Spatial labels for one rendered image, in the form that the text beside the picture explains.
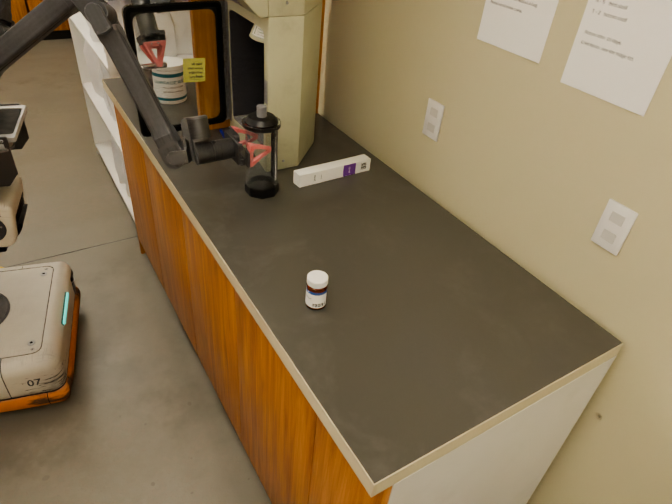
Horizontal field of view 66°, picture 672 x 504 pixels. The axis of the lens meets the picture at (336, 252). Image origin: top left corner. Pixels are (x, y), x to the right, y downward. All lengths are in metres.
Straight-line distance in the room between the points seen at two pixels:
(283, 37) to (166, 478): 1.50
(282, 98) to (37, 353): 1.25
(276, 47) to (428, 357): 0.95
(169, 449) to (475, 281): 1.30
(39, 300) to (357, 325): 1.51
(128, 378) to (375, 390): 1.47
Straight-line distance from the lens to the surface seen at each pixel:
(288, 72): 1.61
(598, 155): 1.30
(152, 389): 2.28
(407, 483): 1.03
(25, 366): 2.14
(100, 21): 1.47
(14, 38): 1.57
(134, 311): 2.62
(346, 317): 1.18
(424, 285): 1.30
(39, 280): 2.46
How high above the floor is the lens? 1.76
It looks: 37 degrees down
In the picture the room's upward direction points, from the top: 6 degrees clockwise
